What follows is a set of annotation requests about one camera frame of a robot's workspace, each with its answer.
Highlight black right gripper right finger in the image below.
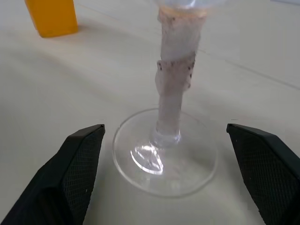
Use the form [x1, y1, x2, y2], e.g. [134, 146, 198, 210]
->
[226, 123, 300, 225]

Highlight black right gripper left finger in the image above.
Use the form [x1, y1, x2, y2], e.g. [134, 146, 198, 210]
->
[0, 124, 105, 225]

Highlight clear wine glass taped stem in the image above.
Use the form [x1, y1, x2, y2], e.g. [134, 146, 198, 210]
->
[112, 0, 218, 198]

